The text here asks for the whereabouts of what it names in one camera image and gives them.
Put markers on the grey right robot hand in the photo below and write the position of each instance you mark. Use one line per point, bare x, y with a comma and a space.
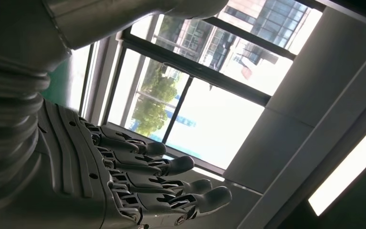
75, 177

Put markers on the dark window frame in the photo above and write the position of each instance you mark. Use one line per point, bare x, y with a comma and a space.
202, 71

